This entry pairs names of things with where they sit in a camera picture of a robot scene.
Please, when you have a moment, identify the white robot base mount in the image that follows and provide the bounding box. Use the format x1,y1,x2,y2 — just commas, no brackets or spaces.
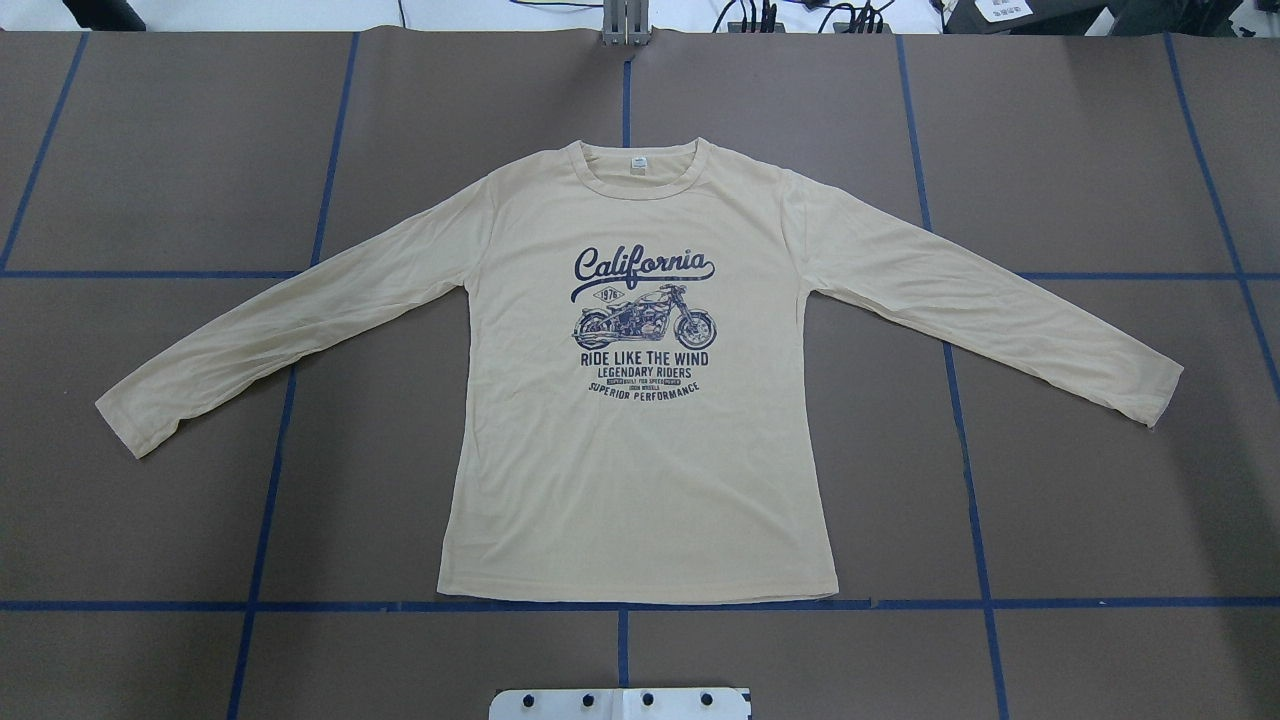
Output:
488,687,753,719

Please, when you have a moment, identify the aluminium frame post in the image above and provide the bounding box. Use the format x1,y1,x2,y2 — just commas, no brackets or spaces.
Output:
602,0,652,47

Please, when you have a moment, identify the beige long-sleeve printed shirt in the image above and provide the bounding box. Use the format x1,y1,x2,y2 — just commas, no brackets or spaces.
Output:
96,138,1183,605

